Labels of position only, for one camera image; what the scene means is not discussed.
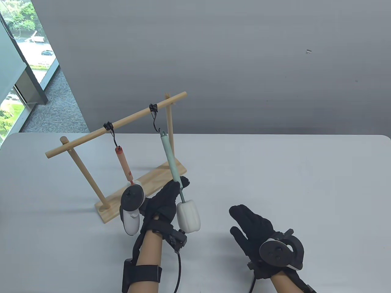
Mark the person's left hand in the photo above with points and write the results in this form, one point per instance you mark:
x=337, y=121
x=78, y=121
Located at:
x=163, y=204

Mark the person's right hand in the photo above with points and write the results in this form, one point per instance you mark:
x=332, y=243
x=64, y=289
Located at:
x=253, y=222

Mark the black s-hook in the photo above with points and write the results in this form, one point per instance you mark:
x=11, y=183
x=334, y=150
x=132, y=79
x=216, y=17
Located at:
x=153, y=107
x=112, y=134

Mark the person's right forearm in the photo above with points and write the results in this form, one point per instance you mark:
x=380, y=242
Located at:
x=285, y=283

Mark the person's left forearm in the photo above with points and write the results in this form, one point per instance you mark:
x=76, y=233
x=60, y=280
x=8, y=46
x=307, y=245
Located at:
x=149, y=250

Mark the black and white hand controller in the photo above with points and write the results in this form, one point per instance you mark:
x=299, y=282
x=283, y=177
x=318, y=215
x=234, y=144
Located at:
x=131, y=216
x=275, y=251

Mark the wooden hanging rack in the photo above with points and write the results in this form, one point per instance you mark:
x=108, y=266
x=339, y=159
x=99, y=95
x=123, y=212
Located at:
x=79, y=171

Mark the grey window pillar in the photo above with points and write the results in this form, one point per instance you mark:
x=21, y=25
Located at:
x=32, y=88

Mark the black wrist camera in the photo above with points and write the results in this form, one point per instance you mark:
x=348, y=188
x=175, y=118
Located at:
x=177, y=239
x=258, y=270

